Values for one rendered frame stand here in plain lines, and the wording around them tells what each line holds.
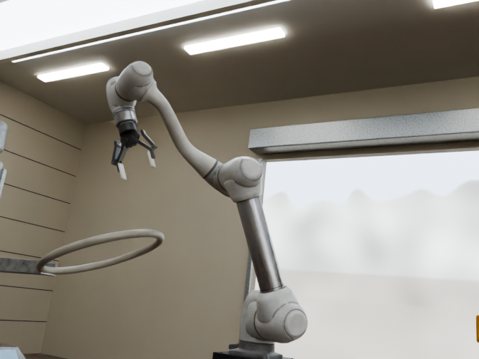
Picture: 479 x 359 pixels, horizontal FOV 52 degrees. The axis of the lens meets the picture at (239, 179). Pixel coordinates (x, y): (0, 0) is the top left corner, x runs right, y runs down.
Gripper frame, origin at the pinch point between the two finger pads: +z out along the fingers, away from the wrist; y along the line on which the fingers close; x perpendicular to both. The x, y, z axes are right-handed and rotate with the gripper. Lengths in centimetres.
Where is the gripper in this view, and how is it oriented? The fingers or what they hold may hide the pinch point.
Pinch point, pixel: (137, 171)
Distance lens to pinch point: 196.6
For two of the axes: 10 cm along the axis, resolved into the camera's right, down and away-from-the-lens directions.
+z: 2.8, 9.2, -2.8
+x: -3.2, -1.8, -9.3
